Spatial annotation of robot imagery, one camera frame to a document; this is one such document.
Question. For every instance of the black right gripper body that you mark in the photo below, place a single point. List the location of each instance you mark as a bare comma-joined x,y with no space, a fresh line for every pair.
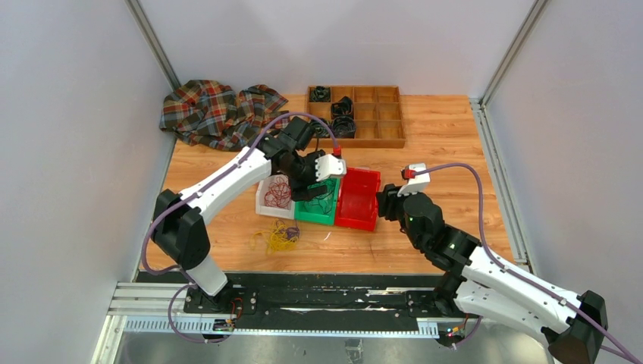
391,208

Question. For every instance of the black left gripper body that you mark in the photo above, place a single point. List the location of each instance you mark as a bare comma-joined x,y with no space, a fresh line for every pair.
302,175

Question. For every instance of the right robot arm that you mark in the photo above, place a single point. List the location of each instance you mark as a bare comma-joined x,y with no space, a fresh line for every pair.
478,281

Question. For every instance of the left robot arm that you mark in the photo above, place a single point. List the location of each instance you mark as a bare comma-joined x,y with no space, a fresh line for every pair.
180,219

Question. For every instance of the red plastic bin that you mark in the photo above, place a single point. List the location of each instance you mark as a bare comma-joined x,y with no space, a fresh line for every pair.
357,206

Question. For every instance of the white plastic bin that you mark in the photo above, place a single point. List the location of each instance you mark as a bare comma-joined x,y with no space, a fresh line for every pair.
273,198

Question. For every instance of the green plastic bin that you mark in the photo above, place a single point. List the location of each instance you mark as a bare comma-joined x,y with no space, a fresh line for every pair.
321,209

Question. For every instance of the rolled dark tie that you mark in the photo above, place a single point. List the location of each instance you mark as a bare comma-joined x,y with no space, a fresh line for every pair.
343,127
321,127
319,94
342,108

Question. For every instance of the wooden compartment tray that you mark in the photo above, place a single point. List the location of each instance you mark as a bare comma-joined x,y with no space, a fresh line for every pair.
377,113

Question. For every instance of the plaid cloth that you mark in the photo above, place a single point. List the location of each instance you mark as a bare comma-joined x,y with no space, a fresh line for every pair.
209,113

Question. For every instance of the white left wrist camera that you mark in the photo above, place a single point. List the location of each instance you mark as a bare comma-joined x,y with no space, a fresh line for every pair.
329,166

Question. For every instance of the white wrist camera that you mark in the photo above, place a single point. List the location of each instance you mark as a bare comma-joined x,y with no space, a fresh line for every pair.
417,179
329,166

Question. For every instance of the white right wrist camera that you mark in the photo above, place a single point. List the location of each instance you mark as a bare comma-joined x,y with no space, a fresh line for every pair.
417,179

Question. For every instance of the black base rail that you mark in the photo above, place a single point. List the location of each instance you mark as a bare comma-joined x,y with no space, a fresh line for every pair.
318,305

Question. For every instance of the aluminium frame profile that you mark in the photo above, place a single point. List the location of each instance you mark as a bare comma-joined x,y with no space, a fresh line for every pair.
135,331

